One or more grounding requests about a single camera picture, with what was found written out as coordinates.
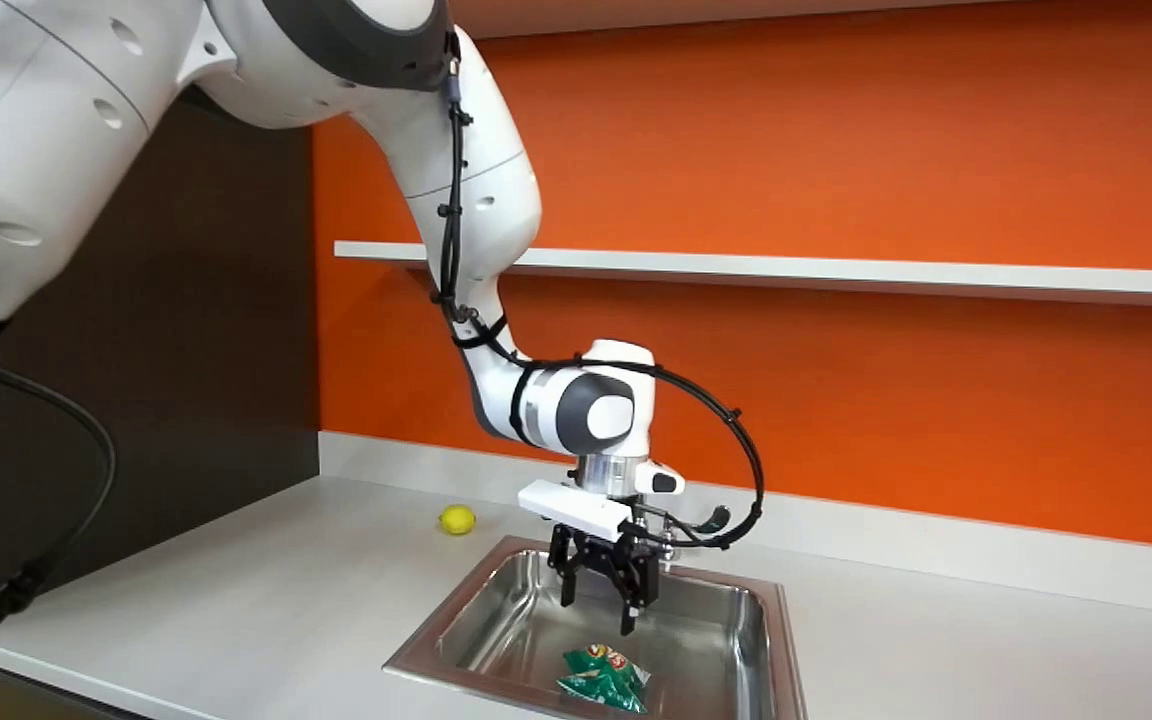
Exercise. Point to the high white wall shelf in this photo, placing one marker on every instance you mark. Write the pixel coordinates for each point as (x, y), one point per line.
(683, 15)

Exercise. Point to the stainless steel sink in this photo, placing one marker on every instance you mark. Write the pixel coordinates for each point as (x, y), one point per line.
(497, 627)

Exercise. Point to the green snack packet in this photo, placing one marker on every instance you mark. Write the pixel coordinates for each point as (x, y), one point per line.
(603, 672)

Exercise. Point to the yellow lemon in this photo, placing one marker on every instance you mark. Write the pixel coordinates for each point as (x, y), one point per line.
(458, 523)

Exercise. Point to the dark wood cabinet panel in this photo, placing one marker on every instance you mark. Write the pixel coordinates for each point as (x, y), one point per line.
(200, 332)

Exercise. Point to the long white wall shelf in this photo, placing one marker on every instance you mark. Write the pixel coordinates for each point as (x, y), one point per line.
(871, 273)

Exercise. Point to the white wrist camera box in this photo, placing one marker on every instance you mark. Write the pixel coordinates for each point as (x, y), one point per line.
(574, 511)

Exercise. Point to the white backsplash strip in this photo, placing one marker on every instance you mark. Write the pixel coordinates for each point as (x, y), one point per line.
(948, 541)

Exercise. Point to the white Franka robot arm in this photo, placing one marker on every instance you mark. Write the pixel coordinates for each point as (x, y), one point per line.
(68, 120)

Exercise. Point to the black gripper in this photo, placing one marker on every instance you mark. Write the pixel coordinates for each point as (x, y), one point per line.
(603, 551)

